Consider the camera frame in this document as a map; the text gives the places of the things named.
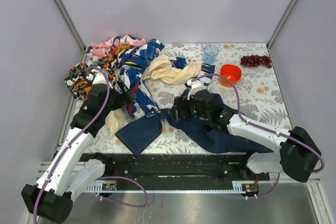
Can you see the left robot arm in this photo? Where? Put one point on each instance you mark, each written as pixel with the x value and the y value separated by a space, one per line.
pixel 54 193

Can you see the orange camouflage cloth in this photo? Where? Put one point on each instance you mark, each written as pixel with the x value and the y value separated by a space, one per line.
pixel 77 82

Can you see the pink patterned cloth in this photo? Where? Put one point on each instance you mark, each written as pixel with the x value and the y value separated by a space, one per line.
pixel 113 46

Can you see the dark blue denim jeans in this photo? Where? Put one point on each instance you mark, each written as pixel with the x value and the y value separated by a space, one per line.
pixel 139 134

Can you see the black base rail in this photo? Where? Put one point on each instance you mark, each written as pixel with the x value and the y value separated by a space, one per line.
pixel 127 167

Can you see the blue white patterned cloth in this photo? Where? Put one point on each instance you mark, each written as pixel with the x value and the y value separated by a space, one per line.
pixel 133 64

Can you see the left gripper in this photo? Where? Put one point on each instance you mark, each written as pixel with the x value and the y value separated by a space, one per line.
pixel 126 97

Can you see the clear blue plastic cup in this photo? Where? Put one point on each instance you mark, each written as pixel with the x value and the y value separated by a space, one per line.
pixel 210 54

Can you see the orange plastic bowl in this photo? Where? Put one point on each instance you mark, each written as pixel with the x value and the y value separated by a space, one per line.
pixel 231 72

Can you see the cream cloth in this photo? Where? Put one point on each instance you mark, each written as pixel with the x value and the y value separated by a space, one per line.
pixel 168 69

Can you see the red grape bunch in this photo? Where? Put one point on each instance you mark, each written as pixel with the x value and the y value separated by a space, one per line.
pixel 255 61

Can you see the grey slotted cable duct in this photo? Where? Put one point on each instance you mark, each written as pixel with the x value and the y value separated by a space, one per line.
pixel 171 184

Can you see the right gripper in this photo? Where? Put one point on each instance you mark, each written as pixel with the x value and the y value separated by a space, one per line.
pixel 179 107

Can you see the floral table mat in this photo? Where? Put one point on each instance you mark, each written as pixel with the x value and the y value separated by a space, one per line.
pixel 259 94

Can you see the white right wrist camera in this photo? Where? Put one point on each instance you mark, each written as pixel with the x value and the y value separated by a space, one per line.
pixel 193 87

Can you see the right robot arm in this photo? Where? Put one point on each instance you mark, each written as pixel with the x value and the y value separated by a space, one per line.
pixel 292 152

